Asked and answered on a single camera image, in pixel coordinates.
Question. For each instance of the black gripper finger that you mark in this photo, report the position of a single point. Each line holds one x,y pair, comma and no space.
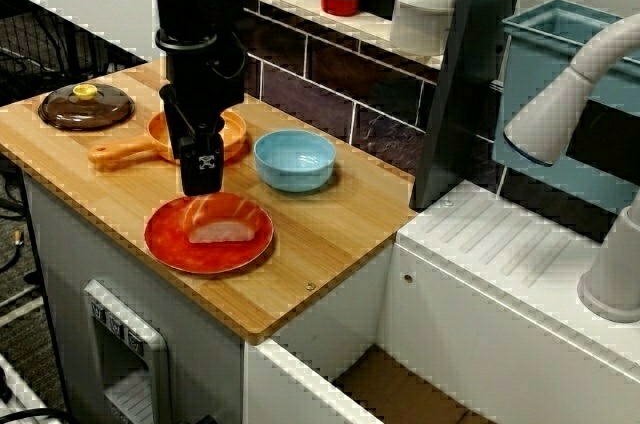
202,166

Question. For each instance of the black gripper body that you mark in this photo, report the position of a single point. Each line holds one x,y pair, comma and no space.
205,84

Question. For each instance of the toy salmon sushi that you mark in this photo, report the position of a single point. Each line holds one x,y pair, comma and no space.
220,224

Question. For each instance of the orange toy frying pan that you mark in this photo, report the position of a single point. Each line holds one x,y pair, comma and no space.
125,151

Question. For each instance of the brown lid with yellow knob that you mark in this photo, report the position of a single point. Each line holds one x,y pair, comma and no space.
85,114

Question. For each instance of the red-orange plate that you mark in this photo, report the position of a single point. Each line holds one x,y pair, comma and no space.
170,244

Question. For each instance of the light blue bowl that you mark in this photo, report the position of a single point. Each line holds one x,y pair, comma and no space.
295,164

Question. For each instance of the white toy kitchen cabinet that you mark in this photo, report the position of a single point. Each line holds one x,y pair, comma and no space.
65,244

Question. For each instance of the small brown stub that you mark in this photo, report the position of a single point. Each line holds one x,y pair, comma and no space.
19,236

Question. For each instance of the white lidded plastic container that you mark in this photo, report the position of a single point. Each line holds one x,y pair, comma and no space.
422,19

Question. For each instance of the white toy sink unit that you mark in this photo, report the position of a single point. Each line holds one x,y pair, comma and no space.
475,244

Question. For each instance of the teal plastic bin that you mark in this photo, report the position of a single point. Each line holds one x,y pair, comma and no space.
540,59

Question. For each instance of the grey toy faucet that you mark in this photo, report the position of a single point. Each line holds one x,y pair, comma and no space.
550,109

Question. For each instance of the dark grey post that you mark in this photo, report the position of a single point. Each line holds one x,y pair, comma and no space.
460,94

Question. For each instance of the aluminium frame rail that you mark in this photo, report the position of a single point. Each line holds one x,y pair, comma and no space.
20,394

